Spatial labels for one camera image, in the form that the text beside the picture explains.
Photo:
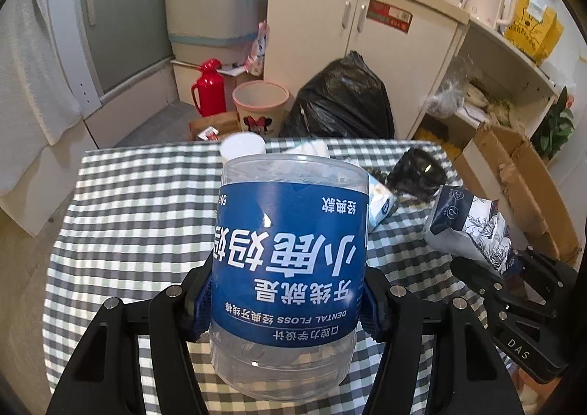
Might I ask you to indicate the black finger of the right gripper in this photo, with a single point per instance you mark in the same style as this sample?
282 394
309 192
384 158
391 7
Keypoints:
486 286
543 273

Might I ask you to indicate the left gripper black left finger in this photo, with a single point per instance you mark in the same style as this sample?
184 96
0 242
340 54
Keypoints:
103 374

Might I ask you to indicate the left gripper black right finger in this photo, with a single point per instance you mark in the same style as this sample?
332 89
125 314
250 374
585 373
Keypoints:
468 376

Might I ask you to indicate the dark blue floral pouch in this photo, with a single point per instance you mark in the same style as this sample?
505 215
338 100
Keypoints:
464 225

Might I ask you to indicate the clear dental floss jar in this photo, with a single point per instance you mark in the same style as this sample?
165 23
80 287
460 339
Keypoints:
287 276

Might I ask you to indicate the white plush toy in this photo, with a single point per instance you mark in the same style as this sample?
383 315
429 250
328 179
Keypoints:
315 148

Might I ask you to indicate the cardboard box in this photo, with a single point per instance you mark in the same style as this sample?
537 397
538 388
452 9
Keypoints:
502 165

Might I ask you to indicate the blue tissue pack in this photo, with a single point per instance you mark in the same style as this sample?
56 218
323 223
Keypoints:
382 203

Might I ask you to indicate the green potted plant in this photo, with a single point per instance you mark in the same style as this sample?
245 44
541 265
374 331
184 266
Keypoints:
555 128

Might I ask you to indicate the checkered tablecloth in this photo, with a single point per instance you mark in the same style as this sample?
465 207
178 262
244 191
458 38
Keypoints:
142 217

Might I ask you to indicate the white open shelf unit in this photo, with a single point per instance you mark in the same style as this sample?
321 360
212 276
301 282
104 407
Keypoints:
502 72

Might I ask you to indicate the clear plastic bag on shelf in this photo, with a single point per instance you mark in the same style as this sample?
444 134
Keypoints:
449 97

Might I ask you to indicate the black garbage bag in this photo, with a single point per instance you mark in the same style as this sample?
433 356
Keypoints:
345 100

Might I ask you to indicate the yellow paper bag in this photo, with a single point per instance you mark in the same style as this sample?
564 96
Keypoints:
535 30

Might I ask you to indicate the white plastic bottle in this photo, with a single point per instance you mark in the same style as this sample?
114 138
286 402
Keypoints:
241 144

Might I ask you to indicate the white electric kettle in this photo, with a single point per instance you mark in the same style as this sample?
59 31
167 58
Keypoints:
491 13

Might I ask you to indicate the brown paper bag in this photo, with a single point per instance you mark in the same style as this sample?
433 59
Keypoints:
216 127

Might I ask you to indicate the white hanging towel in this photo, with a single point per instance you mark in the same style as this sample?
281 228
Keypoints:
37 105

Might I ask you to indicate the pink Minnie waste bin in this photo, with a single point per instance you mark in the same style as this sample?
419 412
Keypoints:
261 107

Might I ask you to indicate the red cabinet sticker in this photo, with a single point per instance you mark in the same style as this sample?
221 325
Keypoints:
389 15

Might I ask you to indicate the red thermos jug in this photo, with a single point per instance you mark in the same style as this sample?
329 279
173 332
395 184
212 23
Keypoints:
208 91

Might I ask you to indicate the pink patterned bag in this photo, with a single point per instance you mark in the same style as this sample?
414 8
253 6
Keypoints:
255 61

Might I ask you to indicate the white kitchen cabinet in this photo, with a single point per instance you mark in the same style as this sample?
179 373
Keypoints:
304 36

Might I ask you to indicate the frosted glass door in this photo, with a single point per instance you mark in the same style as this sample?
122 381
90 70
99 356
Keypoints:
124 37

